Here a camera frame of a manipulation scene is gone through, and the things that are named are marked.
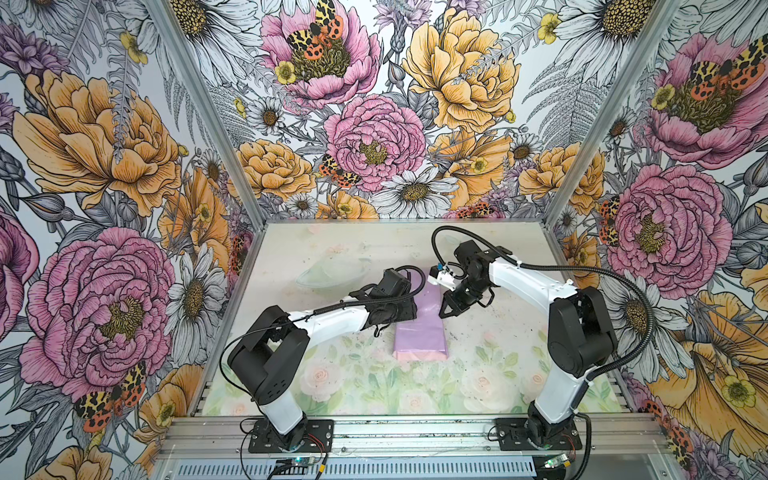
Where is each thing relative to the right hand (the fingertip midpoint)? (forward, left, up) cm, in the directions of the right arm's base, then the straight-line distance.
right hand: (447, 321), depth 85 cm
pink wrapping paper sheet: (-4, +7, -2) cm, 8 cm away
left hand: (+3, +11, -3) cm, 12 cm away
